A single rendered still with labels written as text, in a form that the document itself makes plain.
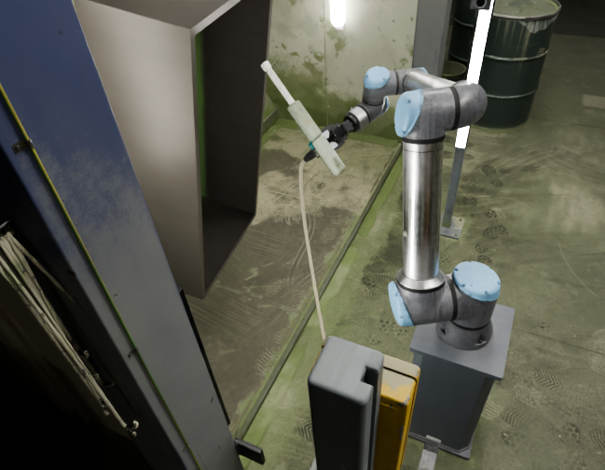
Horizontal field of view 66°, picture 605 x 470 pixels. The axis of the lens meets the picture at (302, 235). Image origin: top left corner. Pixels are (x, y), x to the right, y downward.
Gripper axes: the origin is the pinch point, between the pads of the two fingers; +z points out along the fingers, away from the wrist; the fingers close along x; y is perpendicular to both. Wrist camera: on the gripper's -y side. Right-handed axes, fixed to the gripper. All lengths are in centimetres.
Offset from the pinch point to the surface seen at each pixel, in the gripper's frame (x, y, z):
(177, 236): 5, 25, 58
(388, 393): -24, -115, 65
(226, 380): -63, 66, 78
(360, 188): -42, 130, -72
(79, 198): 17, -86, 78
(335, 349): -14, -119, 68
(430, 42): 10, 91, -155
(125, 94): 48, -13, 48
